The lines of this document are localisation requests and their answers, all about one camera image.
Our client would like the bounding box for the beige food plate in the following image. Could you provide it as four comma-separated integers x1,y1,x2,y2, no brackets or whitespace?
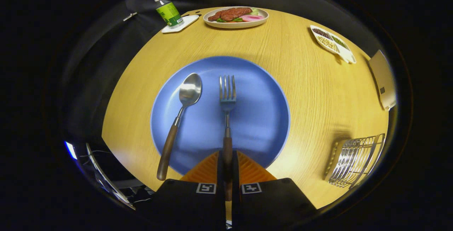
203,6,269,29

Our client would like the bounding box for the metal wire cutlery basket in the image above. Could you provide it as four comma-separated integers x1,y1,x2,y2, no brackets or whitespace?
324,134,385,189

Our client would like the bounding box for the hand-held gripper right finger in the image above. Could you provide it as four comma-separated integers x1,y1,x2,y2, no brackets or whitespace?
232,150,317,230

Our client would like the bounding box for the wooden handled metal spoon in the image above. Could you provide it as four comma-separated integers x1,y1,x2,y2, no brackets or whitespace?
157,73,202,181

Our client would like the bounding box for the white divided bean tray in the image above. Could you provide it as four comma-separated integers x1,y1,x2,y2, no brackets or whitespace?
310,25,357,64

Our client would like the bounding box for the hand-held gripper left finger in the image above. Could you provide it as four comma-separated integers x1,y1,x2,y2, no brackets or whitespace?
142,150,226,230

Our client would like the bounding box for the white toaster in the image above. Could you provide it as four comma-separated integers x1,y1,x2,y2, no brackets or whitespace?
368,50,397,111

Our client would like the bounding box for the white square coaster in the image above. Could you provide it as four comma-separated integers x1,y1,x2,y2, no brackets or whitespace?
161,15,200,34

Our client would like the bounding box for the blue round plate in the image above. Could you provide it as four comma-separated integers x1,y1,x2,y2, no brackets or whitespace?
150,56,291,175

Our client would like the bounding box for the wooden handled metal fork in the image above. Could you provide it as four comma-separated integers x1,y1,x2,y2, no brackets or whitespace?
219,75,237,202

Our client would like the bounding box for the green labelled drink bottle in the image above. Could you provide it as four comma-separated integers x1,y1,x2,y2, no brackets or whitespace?
154,0,184,29

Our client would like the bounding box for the brown steak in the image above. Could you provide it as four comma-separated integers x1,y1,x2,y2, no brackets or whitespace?
208,7,253,22

